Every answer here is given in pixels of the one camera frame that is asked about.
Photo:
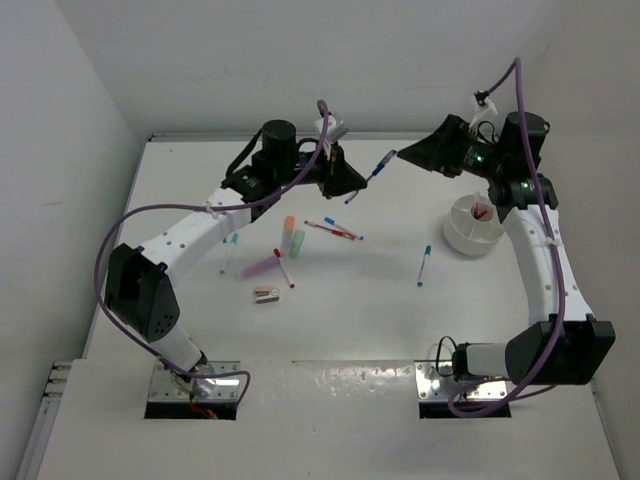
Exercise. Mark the red ballpoint pen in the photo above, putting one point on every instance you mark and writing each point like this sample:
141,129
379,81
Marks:
335,232

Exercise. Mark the green highlighter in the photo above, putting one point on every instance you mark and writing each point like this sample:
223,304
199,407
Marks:
296,243

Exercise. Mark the white round divided organizer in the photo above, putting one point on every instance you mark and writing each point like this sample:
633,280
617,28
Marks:
468,236

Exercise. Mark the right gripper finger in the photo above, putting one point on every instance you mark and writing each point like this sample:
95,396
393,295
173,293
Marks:
453,133
432,154

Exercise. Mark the purple highlighter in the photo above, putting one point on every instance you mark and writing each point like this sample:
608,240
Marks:
259,267

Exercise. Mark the pink mini stapler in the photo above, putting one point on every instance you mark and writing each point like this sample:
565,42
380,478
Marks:
266,294

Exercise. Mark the blue ballpoint pen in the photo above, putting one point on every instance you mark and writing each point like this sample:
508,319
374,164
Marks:
378,168

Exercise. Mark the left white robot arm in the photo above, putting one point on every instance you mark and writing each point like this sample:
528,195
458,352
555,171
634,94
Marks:
141,280

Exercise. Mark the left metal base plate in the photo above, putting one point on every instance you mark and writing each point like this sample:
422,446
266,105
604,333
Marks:
166,387

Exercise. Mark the orange highlighter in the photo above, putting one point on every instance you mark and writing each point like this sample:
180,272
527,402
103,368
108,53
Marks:
287,234

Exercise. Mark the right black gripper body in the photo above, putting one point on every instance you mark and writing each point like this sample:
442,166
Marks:
480,158

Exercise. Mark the red capped white marker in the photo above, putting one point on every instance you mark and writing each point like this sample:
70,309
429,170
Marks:
288,279

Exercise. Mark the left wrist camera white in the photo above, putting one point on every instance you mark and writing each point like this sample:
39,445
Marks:
332,130

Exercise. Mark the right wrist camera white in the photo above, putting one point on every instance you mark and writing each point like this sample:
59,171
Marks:
484,107

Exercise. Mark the teal capped white marker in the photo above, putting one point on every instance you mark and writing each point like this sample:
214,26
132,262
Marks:
423,266

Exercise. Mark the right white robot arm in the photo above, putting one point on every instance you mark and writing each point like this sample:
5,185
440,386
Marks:
564,343

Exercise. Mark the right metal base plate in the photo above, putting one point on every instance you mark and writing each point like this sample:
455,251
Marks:
436,386

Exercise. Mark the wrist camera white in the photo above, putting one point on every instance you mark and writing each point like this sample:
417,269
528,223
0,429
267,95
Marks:
332,130
484,107

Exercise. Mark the metal base plate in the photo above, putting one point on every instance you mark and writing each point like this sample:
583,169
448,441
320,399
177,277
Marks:
166,387
436,386

